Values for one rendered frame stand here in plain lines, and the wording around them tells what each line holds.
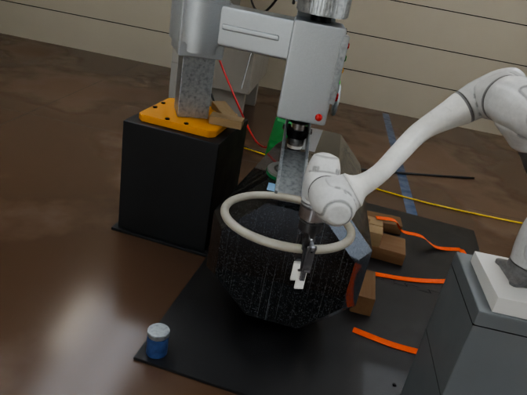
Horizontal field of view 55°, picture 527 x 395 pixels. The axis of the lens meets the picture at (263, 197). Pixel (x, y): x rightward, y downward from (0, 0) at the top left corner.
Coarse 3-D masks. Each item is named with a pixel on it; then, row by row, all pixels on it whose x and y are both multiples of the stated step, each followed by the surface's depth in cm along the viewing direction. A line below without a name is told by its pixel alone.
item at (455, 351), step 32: (448, 288) 201; (480, 288) 179; (448, 320) 194; (480, 320) 168; (512, 320) 166; (416, 352) 224; (448, 352) 186; (480, 352) 173; (512, 352) 171; (416, 384) 214; (448, 384) 181; (480, 384) 178; (512, 384) 176
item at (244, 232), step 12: (252, 192) 196; (264, 192) 199; (228, 204) 181; (228, 216) 169; (240, 228) 163; (348, 228) 180; (252, 240) 160; (264, 240) 158; (276, 240) 158; (348, 240) 169; (300, 252) 158; (324, 252) 161
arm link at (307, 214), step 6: (300, 204) 154; (306, 204) 151; (300, 210) 153; (306, 210) 151; (312, 210) 150; (300, 216) 153; (306, 216) 151; (312, 216) 151; (312, 222) 151; (318, 222) 152
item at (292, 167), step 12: (288, 120) 239; (288, 156) 225; (300, 156) 226; (288, 168) 218; (300, 168) 219; (276, 180) 204; (288, 180) 212; (300, 180) 213; (276, 192) 200; (288, 192) 206; (300, 192) 207
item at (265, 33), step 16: (176, 0) 275; (192, 0) 269; (208, 0) 271; (176, 16) 277; (192, 16) 273; (208, 16) 274; (224, 16) 277; (240, 16) 275; (256, 16) 273; (272, 16) 271; (288, 16) 277; (176, 32) 280; (192, 32) 276; (208, 32) 277; (224, 32) 280; (240, 32) 277; (256, 32) 275; (272, 32) 274; (288, 32) 272; (240, 48) 282; (256, 48) 279; (272, 48) 277; (288, 48) 275
